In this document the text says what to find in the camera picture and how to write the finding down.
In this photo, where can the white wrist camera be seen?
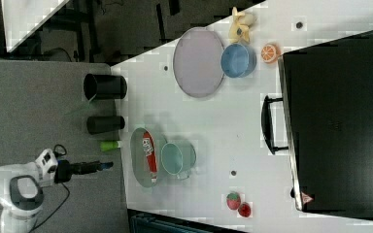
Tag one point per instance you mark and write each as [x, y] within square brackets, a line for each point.
[47, 161]

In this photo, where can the grey round plate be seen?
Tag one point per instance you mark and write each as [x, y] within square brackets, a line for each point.
[196, 62]

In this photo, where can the large black cylinder post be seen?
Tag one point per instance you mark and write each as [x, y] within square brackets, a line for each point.
[104, 87]

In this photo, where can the blue bowl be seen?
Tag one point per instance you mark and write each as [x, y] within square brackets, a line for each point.
[238, 61]

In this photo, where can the green metal mug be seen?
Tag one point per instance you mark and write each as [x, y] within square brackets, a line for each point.
[177, 158]

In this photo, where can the red toy strawberry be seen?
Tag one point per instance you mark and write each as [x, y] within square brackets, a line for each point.
[244, 210]

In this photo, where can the black toaster oven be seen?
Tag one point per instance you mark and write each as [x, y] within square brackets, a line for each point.
[327, 95]

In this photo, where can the red ketchup bottle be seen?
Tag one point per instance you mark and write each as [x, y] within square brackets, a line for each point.
[148, 148]

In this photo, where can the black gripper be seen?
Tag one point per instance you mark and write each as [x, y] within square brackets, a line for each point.
[65, 170]

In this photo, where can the green marker cap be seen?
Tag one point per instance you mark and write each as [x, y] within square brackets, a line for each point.
[110, 145]

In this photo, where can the small black cylinder post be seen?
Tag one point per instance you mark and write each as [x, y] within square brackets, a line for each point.
[103, 124]

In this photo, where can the toy orange slice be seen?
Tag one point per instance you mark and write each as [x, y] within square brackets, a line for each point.
[270, 53]

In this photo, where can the toy peeled banana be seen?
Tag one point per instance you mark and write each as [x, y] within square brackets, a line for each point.
[241, 23]

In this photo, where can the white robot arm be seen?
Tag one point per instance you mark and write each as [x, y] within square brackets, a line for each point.
[22, 195]

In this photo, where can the toy strawberry with leaves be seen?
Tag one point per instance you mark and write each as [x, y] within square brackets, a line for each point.
[233, 201]

